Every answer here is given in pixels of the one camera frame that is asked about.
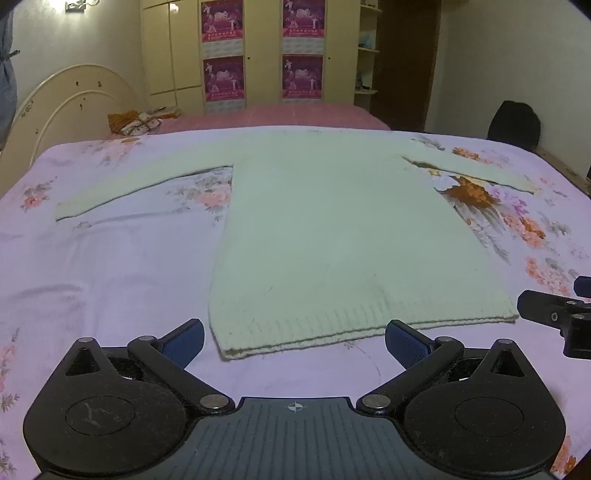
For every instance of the cream wardrobe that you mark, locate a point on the cream wardrobe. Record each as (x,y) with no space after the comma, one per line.
(263,46)

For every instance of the orange patterned pillow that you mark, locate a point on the orange patterned pillow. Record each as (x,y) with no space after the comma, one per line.
(127,122)

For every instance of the wooden bed frame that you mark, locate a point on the wooden bed frame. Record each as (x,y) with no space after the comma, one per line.
(563,168)

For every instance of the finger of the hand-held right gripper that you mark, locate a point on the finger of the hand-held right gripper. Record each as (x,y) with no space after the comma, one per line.
(540,309)
(584,286)

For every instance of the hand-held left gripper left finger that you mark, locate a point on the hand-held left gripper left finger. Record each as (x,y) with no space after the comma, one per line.
(184,344)

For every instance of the cream arched headboard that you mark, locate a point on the cream arched headboard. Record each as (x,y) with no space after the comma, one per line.
(69,92)

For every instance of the magenta wall poster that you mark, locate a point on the magenta wall poster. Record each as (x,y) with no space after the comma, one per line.
(303,21)
(224,81)
(302,76)
(222,23)

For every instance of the floral purple bedsheet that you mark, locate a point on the floral purple bedsheet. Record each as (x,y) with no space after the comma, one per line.
(115,277)

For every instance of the pale green knit sweater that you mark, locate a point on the pale green knit sweater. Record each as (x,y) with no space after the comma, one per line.
(323,230)

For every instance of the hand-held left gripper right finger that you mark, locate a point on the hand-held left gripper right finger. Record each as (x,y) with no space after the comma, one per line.
(406,344)

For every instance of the pink bedspread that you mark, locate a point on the pink bedspread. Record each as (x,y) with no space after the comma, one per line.
(277,115)

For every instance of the cream patterned pillow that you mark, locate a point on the cream patterned pillow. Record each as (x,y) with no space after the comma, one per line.
(164,112)

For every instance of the wall lamp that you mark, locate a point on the wall lamp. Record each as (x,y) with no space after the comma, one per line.
(76,4)

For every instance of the grey curtain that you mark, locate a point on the grey curtain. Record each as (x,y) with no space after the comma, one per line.
(7,83)

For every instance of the cream open shelf unit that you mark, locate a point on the cream open shelf unit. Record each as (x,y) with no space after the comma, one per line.
(367,60)

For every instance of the dark wooden door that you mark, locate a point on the dark wooden door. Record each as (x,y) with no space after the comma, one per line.
(406,64)

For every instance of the black chair back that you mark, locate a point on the black chair back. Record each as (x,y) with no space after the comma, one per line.
(513,122)

